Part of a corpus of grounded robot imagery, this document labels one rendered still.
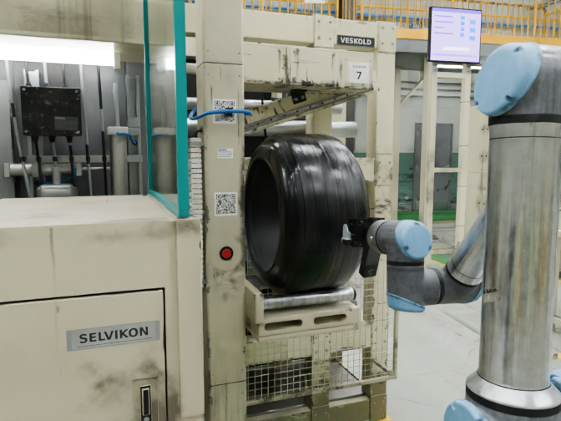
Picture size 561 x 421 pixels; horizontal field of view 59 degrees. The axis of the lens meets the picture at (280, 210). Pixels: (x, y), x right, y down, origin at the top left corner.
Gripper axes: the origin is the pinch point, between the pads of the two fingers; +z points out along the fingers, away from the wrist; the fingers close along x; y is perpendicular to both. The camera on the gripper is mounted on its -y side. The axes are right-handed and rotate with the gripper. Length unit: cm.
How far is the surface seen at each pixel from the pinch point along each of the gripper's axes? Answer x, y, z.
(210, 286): 37.6, -13.3, 22.1
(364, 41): -49, 87, 68
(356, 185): -5.0, 17.1, 1.3
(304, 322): 9.2, -26.3, 13.7
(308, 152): 7.9, 28.0, 7.6
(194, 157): 42, 28, 18
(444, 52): -272, 166, 286
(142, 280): 63, -1, -47
